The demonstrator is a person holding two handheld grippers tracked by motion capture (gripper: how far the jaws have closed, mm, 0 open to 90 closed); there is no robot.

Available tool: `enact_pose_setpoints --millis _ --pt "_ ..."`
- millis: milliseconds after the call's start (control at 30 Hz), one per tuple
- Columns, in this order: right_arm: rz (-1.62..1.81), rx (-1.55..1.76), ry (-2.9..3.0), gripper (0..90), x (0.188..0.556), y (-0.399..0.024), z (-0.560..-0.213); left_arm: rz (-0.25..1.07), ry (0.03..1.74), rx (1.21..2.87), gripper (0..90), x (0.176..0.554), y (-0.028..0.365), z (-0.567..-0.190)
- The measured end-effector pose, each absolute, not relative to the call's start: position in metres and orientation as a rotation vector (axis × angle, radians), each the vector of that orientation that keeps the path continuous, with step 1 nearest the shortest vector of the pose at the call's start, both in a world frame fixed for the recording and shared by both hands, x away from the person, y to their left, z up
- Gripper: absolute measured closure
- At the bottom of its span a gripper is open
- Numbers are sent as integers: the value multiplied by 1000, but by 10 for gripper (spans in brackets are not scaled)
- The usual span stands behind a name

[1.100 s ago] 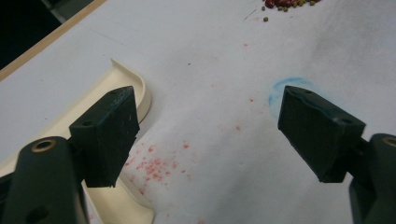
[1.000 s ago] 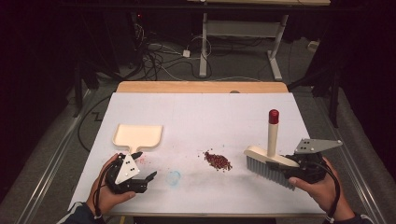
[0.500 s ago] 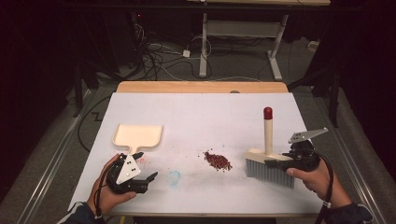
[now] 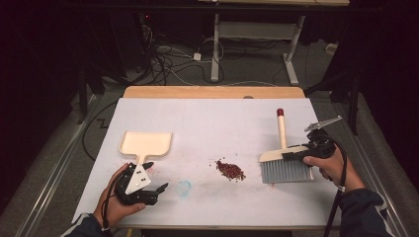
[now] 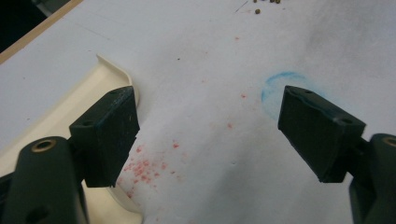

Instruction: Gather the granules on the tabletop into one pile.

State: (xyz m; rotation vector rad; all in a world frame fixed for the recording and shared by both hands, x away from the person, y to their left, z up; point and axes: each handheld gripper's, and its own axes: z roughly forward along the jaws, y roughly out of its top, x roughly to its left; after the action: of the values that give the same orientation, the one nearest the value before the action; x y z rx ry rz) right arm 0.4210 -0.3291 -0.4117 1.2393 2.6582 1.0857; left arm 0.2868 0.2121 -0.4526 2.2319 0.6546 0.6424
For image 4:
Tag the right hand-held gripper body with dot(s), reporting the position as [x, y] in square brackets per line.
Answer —
[321, 144]

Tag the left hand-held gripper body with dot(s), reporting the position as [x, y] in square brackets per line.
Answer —
[136, 184]

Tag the cream hand brush grey bristles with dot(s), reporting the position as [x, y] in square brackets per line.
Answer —
[283, 171]

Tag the cream dustpan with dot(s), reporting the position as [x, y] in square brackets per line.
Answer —
[145, 143]

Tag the red and green beans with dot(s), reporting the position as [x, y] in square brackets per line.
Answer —
[230, 170]

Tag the person's right hand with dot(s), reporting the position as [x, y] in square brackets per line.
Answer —
[332, 168]

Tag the person's left hand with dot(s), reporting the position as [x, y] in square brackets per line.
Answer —
[112, 207]

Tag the black stand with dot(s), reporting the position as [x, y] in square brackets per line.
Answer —
[352, 98]
[82, 95]

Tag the white table cover sheet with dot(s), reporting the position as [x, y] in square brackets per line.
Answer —
[214, 131]

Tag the wooden table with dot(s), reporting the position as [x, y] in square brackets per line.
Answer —
[214, 92]

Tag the white power adapter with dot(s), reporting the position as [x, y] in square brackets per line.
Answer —
[197, 56]

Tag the metal floor rail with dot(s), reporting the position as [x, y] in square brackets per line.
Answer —
[52, 184]
[372, 171]

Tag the white table frame legs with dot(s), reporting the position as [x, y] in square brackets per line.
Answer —
[215, 49]

